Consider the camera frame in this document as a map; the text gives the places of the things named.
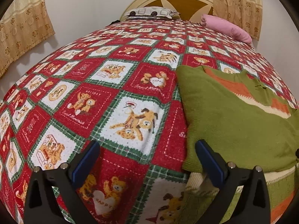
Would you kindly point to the pink pillow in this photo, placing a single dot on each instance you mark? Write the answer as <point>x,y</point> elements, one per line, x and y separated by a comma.
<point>227,28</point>

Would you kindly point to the dark item beside pillow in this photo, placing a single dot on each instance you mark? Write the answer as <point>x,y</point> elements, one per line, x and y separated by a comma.
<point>114,22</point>

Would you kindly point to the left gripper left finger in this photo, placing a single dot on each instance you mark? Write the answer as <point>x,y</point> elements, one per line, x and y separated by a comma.
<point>41,205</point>

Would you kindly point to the beige window curtain right panel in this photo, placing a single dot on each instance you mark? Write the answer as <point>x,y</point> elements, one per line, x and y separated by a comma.
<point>247,14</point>

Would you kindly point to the grey patterned pillow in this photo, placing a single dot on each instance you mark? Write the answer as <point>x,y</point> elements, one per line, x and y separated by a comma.
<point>150,13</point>

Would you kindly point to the cream wooden headboard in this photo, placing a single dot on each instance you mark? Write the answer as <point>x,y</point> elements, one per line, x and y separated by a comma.
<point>189,10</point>

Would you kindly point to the red patchwork teddy bedspread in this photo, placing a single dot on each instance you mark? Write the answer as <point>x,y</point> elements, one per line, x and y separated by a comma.
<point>118,86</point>

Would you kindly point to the beige left wall curtain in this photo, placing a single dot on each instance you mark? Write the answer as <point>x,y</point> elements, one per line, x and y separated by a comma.
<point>25,24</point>

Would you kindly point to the green striped knit sweater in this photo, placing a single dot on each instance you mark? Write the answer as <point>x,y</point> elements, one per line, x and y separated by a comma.
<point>247,124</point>

